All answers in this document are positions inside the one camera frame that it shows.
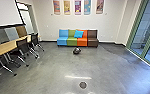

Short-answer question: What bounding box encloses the white wall board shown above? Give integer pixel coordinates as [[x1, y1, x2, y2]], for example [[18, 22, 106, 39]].
[[0, 0, 24, 28]]

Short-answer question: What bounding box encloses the interior glass door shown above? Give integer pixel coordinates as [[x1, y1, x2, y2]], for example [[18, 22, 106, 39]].
[[16, 1, 36, 35]]

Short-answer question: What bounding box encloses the blue square cushion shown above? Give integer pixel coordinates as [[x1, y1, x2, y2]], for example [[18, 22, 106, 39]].
[[73, 30, 85, 39]]

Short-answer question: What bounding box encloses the orange wall poster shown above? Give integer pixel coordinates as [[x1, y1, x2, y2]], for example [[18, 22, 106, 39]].
[[52, 0, 61, 15]]

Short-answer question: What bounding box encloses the green sofa seat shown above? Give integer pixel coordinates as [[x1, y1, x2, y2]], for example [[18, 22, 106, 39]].
[[66, 29, 79, 47]]

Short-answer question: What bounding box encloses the yellow wall poster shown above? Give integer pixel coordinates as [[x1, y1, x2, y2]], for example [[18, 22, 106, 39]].
[[63, 0, 72, 15]]

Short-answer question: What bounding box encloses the blue sofa seat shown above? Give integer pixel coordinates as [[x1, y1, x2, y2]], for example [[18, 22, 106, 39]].
[[56, 28, 70, 47]]

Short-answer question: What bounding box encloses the long wooden table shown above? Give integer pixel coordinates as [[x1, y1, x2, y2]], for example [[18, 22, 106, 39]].
[[0, 34, 34, 57]]

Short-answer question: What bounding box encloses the brown wall panel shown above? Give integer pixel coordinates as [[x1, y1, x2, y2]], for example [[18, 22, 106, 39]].
[[15, 25, 28, 38]]

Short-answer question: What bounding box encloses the light grey wall panel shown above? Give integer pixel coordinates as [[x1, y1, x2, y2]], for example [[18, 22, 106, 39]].
[[4, 27, 20, 42]]

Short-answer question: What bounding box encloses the black plastic trash bag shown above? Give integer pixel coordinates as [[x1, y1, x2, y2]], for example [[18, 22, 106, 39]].
[[72, 47, 82, 55]]

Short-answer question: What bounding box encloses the green framed glass door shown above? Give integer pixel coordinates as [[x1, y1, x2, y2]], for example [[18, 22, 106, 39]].
[[125, 0, 150, 72]]

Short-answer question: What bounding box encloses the brown sofa seat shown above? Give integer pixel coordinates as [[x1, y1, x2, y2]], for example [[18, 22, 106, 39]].
[[87, 29, 100, 48]]

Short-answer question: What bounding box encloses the round metal floor drain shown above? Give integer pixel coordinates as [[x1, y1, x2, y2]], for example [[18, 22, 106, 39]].
[[78, 81, 88, 90]]

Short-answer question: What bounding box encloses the light blue wall poster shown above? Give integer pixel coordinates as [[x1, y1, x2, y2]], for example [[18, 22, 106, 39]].
[[83, 0, 92, 15]]

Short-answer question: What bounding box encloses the orange sofa seat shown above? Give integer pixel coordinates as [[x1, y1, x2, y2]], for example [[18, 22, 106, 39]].
[[76, 29, 89, 47]]

